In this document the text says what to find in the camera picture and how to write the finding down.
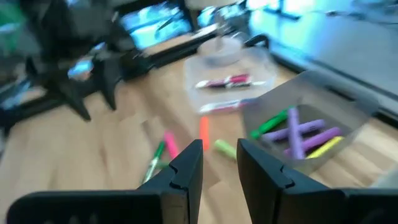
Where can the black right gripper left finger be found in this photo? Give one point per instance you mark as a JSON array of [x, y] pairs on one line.
[[174, 199]]

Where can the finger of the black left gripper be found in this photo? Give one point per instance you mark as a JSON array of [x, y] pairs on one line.
[[109, 84], [70, 93]]

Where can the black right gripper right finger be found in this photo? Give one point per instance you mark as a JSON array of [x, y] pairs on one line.
[[270, 199]]

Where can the green dry-erase marker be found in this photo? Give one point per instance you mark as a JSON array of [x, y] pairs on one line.
[[159, 151]]

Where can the pink highlighter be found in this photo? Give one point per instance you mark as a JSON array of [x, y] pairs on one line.
[[171, 144]]

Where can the purple highlighter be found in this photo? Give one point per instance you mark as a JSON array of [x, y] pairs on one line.
[[311, 126], [323, 138], [295, 146]]

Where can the light green highlighter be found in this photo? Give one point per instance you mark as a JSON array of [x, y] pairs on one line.
[[224, 148]]

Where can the orange highlighter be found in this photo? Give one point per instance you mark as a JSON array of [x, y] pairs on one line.
[[204, 132]]

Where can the dark green highlighter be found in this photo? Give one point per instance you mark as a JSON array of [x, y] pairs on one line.
[[270, 124]]

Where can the yellow highlighter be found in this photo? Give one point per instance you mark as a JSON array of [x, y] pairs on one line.
[[326, 147]]

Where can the blue dry-erase marker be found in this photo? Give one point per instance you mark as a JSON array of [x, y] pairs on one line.
[[224, 106]]

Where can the maroon dry-erase marker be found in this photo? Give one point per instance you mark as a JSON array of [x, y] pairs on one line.
[[217, 84]]

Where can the red dry-erase marker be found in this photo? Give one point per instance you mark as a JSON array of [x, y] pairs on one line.
[[239, 78]]

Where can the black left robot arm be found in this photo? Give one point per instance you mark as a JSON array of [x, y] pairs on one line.
[[68, 28]]

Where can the large window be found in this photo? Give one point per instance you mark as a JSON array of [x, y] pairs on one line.
[[155, 28]]

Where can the clear plastic bin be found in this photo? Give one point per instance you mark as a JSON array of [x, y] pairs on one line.
[[199, 93]]

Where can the grey translucent plastic bin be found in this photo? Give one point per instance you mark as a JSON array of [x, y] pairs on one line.
[[342, 105]]

